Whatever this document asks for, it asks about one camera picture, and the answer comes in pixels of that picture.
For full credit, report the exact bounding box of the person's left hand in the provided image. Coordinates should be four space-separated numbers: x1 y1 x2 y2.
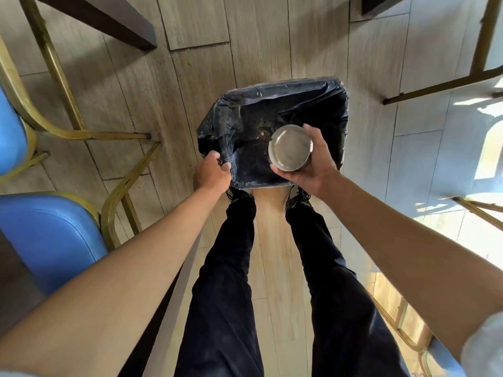
193 151 233 193

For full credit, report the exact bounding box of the person's right hand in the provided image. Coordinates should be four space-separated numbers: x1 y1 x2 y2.
270 124 339 197

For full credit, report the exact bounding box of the round steel bowl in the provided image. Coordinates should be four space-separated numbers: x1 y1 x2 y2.
268 125 314 172

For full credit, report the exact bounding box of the trash bin with black bag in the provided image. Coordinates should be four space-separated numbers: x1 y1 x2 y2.
196 76 350 191

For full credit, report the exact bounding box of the person's left forearm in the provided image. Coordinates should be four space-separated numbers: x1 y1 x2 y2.
0 184 231 377

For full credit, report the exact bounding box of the person's right forearm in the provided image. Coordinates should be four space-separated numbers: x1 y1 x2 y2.
314 170 503 364

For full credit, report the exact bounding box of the person's left black shoe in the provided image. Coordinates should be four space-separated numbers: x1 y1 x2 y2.
226 186 256 203

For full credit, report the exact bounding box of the person's black shoe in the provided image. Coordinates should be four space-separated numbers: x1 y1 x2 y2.
226 186 256 203
285 184 313 211

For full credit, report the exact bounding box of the person's right black shoe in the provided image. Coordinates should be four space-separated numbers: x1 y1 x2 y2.
285 184 313 211

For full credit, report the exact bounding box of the person's left trouser leg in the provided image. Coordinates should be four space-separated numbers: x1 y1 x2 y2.
174 191 265 377

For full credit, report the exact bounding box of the person's trouser leg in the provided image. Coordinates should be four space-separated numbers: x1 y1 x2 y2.
285 197 410 377
174 191 265 377

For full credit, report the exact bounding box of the dark wooden table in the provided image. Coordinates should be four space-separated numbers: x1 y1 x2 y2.
361 0 412 16
31 0 158 51

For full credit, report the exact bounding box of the person's right trouser leg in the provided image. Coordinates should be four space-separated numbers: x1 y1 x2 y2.
285 197 410 377

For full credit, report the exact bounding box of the white shirt sleeve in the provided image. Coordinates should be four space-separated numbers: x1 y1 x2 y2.
461 312 503 377

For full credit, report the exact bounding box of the gold metal chair frame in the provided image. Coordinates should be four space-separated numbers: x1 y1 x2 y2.
383 0 503 106
451 196 503 232

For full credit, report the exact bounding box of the blue chair with gold frame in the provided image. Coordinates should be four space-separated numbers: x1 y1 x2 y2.
0 0 152 183
0 142 162 297
369 290 466 377

